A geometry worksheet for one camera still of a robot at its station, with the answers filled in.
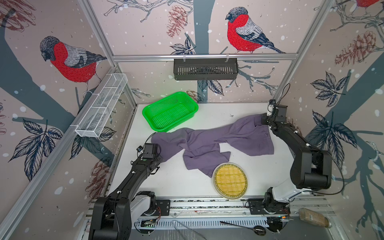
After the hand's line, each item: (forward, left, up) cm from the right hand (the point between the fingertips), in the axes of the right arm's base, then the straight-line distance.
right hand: (268, 115), depth 91 cm
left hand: (-26, +68, -11) cm, 73 cm away
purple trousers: (-7, +9, -13) cm, 17 cm away
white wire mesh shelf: (-23, +94, +17) cm, 98 cm away
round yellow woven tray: (-35, +25, -16) cm, 46 cm away
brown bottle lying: (-50, -8, -13) cm, 52 cm away
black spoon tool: (-56, +14, -16) cm, 60 cm away
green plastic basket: (+16, +67, -15) cm, 71 cm away
